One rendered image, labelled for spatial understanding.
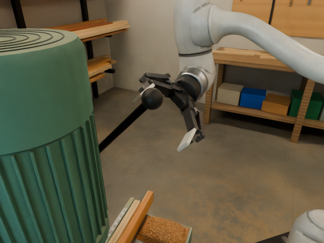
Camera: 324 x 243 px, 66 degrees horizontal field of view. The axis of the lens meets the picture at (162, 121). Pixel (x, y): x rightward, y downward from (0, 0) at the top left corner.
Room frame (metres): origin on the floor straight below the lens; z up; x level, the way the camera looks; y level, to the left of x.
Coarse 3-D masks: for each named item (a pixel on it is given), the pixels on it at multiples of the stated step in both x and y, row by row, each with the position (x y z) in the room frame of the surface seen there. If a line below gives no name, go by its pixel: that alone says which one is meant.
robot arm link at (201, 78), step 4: (188, 68) 0.70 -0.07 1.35; (192, 68) 0.69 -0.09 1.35; (196, 68) 0.69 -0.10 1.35; (184, 72) 0.66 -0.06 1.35; (188, 72) 0.66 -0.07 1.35; (192, 72) 0.66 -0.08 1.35; (196, 72) 0.67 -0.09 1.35; (200, 72) 0.68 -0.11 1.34; (180, 76) 0.66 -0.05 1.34; (184, 76) 0.66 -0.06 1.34; (188, 76) 0.65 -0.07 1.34; (192, 76) 0.65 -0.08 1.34; (196, 76) 0.65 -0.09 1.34; (200, 76) 0.66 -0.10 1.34; (204, 76) 0.68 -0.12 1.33; (176, 80) 0.67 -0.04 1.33; (196, 80) 0.65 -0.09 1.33; (200, 80) 0.64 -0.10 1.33; (204, 80) 0.66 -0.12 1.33; (200, 84) 0.64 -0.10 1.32; (204, 84) 0.65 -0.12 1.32; (204, 88) 0.65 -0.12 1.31; (204, 92) 0.68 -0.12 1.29; (200, 96) 0.64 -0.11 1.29
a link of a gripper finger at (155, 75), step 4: (148, 72) 0.56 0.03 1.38; (148, 76) 0.54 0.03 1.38; (152, 76) 0.55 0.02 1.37; (156, 76) 0.57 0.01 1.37; (160, 76) 0.58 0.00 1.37; (164, 76) 0.59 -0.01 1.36; (168, 76) 0.61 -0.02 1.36; (140, 80) 0.55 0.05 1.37; (156, 80) 0.57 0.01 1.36; (160, 80) 0.58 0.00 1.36; (164, 80) 0.59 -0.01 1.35
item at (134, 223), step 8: (152, 192) 0.64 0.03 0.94; (144, 200) 0.60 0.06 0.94; (152, 200) 0.63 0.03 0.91; (144, 208) 0.57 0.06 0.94; (136, 216) 0.53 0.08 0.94; (144, 216) 0.57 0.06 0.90; (128, 224) 0.51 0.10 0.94; (136, 224) 0.51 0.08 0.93; (128, 232) 0.48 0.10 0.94; (120, 240) 0.45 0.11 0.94; (128, 240) 0.46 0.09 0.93
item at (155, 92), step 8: (152, 88) 0.37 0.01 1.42; (144, 96) 0.36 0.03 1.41; (152, 96) 0.35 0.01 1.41; (160, 96) 0.36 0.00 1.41; (144, 104) 0.35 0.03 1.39; (152, 104) 0.35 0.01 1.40; (160, 104) 0.36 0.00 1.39; (136, 112) 0.37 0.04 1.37; (128, 120) 0.37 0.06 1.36; (120, 128) 0.38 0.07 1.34; (112, 136) 0.39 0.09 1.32; (104, 144) 0.39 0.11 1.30
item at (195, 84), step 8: (184, 80) 0.62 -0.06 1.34; (192, 80) 0.63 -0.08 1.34; (184, 88) 0.61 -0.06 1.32; (192, 88) 0.61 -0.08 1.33; (200, 88) 0.63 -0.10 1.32; (176, 96) 0.56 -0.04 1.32; (184, 96) 0.58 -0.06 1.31; (192, 96) 0.61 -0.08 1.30; (176, 104) 0.56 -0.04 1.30; (184, 104) 0.56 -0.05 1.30
